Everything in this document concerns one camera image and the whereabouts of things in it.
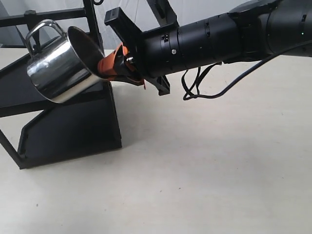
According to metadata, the black two-tier rack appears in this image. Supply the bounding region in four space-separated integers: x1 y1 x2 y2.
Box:
0 0 122 170

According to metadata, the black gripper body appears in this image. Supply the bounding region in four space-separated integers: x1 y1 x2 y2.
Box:
104 0 179 96

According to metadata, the dark gray metal bracket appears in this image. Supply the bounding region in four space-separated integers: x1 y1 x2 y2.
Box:
24 10 37 16

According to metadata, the stainless steel mug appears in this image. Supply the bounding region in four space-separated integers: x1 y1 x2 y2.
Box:
25 19 105 103

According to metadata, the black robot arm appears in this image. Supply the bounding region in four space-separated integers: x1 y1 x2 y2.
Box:
97 0 312 95

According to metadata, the grey backdrop curtain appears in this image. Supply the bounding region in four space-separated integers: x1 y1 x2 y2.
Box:
0 0 243 49

